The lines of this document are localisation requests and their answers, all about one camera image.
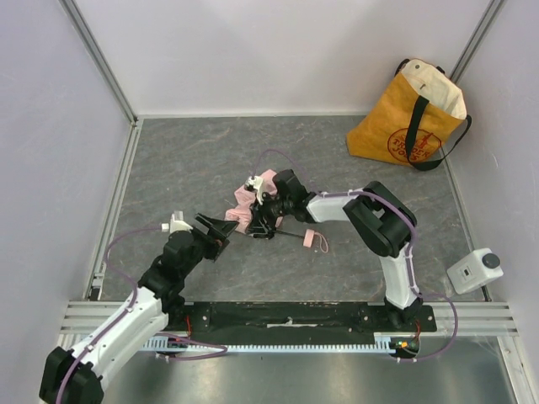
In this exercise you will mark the aluminium rail frame front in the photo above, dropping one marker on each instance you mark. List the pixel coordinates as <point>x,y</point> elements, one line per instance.
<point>435,318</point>

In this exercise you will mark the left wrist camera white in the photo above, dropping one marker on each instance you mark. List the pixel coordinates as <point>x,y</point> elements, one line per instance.
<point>176,223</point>

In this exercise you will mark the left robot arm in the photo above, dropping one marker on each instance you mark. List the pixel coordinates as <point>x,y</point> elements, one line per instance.
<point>82,373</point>

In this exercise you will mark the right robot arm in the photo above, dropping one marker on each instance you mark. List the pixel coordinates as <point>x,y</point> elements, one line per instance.
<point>384,224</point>

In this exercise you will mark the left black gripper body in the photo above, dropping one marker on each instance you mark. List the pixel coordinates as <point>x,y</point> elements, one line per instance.
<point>207,235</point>

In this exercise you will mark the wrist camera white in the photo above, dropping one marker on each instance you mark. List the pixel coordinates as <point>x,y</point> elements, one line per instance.
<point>176,223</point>
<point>255,185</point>

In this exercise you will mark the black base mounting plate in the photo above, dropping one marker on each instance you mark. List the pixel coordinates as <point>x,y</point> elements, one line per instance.
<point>287,335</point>

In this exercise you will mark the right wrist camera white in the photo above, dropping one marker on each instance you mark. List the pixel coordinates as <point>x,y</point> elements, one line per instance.
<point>255,185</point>

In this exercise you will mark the pink folding umbrella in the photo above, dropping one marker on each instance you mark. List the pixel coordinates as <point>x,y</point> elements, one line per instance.
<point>243,215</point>

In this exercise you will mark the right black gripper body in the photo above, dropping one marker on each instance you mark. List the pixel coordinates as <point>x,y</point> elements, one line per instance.
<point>262,211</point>

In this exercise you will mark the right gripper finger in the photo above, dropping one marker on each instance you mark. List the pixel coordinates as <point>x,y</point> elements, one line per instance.
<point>255,227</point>
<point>267,232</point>

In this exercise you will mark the yellow Trader Joe's tote bag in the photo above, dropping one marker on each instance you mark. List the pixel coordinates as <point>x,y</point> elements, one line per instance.
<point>415,116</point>

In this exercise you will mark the light blue cable duct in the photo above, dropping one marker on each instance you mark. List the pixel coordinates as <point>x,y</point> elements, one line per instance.
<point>168,345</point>

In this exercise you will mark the white box with grey knob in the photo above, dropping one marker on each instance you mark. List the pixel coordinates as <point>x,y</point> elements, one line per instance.
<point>479,268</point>

